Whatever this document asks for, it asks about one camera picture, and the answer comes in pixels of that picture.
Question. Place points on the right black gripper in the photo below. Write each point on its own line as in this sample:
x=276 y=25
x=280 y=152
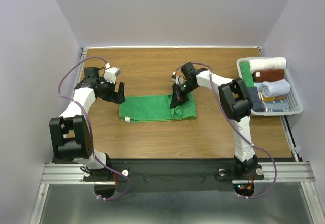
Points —
x=177 y=98

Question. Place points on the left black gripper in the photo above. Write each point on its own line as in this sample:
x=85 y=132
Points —
x=117 y=97

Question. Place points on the green towel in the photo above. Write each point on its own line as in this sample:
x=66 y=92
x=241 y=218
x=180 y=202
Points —
x=246 y=74
x=155 y=108

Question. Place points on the light blue towel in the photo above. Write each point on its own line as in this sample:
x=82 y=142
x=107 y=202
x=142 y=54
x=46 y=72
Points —
x=259 y=86
x=274 y=89

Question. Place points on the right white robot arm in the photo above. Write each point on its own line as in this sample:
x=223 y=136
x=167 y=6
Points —
x=235 y=102

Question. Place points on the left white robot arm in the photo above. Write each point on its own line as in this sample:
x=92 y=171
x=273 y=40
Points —
x=71 y=133

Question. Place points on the rolled green towel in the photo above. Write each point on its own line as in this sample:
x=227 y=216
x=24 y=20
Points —
x=246 y=74

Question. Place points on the rolled light blue towel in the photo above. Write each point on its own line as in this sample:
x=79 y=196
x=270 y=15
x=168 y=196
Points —
x=259 y=86

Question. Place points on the rolled brown towel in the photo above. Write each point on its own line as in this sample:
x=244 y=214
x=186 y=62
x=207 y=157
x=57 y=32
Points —
x=271 y=75

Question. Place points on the rolled dark blue towel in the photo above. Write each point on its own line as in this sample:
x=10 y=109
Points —
x=260 y=105

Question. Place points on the rolled orange patterned towel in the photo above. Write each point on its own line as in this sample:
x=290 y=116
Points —
x=270 y=99

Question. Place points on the rolled white towel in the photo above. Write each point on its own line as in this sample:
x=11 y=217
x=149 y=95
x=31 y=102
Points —
x=267 y=64

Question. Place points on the white plastic basket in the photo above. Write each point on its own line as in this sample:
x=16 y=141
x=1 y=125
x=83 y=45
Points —
x=295 y=104

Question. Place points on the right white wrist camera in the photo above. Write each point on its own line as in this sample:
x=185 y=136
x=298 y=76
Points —
x=177 y=79

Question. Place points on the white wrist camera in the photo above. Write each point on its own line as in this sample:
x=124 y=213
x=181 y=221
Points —
x=111 y=74
x=177 y=79

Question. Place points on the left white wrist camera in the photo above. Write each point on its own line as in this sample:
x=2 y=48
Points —
x=111 y=74

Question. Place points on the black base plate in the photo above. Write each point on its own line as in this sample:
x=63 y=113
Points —
x=170 y=175

